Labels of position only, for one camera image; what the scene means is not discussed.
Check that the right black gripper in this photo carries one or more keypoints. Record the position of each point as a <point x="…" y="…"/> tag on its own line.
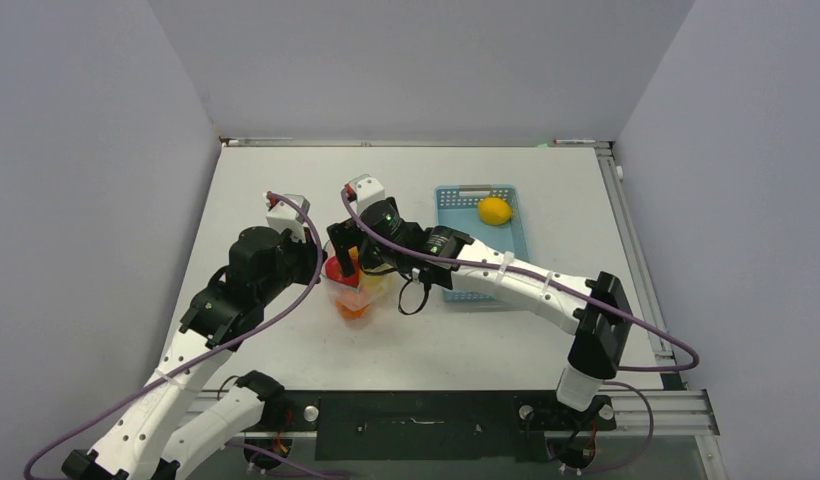
<point x="346" y="235"/>

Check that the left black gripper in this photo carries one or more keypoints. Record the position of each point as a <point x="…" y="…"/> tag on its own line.
<point x="308" y="253"/>

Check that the red apple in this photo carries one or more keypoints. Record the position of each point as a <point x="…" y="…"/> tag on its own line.
<point x="334" y="272"/>

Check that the clear zip top bag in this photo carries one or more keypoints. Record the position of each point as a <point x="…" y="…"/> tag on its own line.
<point x="352" y="296"/>

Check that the orange fruit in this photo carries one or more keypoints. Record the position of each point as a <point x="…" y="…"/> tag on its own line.
<point x="354" y="313"/>

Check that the blue plastic basket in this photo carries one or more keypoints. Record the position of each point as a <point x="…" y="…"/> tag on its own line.
<point x="456" y="208"/>

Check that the yellow lemon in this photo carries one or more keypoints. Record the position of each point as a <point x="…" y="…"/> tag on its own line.
<point x="494" y="211"/>

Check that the orange yellow mango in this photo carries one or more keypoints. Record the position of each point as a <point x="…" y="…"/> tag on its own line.
<point x="371" y="281"/>

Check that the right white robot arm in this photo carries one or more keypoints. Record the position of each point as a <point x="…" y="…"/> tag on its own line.
<point x="595" y="311"/>

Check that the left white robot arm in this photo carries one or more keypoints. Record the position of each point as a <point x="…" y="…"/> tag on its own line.
<point x="149" y="441"/>

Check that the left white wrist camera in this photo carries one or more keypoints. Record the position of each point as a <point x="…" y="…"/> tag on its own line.
<point x="284" y="214"/>

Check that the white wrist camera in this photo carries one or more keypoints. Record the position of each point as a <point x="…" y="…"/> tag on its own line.
<point x="364" y="191"/>
<point x="284" y="214"/>

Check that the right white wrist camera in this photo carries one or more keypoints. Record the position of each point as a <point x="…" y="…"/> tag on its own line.
<point x="364" y="191"/>

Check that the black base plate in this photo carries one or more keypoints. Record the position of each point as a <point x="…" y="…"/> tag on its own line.
<point x="426" y="425"/>

